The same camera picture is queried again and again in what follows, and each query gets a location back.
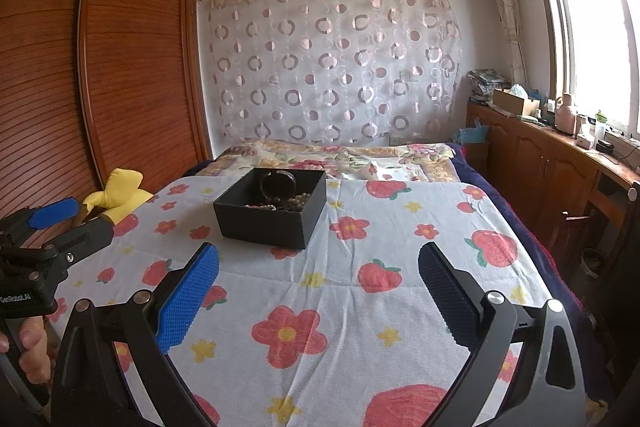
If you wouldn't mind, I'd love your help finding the person's left hand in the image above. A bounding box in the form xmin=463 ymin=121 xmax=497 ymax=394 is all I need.
xmin=0 ymin=321 xmax=53 ymax=387

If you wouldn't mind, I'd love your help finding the strawberry print bed sheet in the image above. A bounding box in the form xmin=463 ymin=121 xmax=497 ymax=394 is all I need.
xmin=45 ymin=179 xmax=584 ymax=427

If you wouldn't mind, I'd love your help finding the window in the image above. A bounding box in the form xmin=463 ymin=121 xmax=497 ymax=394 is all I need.
xmin=520 ymin=0 xmax=640 ymax=144

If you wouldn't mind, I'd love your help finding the dark blue blanket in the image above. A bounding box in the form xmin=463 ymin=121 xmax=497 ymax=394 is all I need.
xmin=447 ymin=142 xmax=609 ymax=408

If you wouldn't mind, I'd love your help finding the pink jug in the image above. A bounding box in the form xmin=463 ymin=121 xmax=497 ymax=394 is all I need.
xmin=555 ymin=92 xmax=579 ymax=136

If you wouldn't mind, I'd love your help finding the black jewelry box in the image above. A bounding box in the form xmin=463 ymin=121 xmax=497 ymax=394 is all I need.
xmin=213 ymin=167 xmax=327 ymax=251

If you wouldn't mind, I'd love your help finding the metal pot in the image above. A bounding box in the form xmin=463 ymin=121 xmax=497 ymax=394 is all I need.
xmin=580 ymin=248 xmax=609 ymax=281

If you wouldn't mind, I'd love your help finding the pearl necklace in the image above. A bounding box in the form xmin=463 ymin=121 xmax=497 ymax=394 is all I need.
xmin=286 ymin=191 xmax=315 ymax=212

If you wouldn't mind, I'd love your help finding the wooden wardrobe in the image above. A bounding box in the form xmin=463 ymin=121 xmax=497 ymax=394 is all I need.
xmin=0 ymin=0 xmax=214 ymax=249

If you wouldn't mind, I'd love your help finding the circle pattern sheer curtain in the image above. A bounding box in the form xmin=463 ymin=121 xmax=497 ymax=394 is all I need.
xmin=197 ymin=0 xmax=464 ymax=148

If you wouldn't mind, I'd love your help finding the cardboard box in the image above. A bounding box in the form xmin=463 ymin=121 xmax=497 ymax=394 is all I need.
xmin=492 ymin=88 xmax=541 ymax=118

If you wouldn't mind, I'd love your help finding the yellow plush toy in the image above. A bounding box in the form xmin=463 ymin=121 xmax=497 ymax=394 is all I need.
xmin=82 ymin=168 xmax=154 ymax=226

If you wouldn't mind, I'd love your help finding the floral quilt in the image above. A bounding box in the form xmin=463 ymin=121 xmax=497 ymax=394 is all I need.
xmin=195 ymin=139 xmax=461 ymax=184

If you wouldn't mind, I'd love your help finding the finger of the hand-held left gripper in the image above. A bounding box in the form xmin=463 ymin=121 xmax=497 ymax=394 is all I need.
xmin=47 ymin=217 xmax=115 ymax=268
xmin=0 ymin=197 xmax=80 ymax=249

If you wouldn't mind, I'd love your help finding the white bottle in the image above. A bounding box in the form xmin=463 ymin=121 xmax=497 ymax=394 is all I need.
xmin=587 ymin=109 xmax=609 ymax=143

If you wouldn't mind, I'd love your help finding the metallic bangle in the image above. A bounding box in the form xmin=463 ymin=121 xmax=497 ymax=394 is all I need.
xmin=258 ymin=169 xmax=297 ymax=204

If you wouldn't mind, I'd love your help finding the wooden chair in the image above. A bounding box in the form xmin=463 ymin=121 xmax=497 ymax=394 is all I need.
xmin=560 ymin=181 xmax=640 ymax=289

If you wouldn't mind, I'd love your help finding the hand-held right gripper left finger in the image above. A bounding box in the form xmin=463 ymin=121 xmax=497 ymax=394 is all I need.
xmin=50 ymin=243 xmax=221 ymax=427

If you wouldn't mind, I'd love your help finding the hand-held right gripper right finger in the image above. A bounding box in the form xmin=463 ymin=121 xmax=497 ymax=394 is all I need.
xmin=417 ymin=242 xmax=587 ymax=427

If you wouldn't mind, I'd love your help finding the window curtain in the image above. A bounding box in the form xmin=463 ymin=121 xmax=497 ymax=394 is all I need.
xmin=478 ymin=0 xmax=531 ymax=88

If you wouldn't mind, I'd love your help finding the wooden cabinet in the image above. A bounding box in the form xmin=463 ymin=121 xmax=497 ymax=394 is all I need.
xmin=465 ymin=99 xmax=640 ymax=259

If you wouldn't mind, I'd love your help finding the blue plastic bag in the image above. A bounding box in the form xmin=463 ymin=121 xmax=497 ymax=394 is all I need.
xmin=451 ymin=119 xmax=490 ymax=146

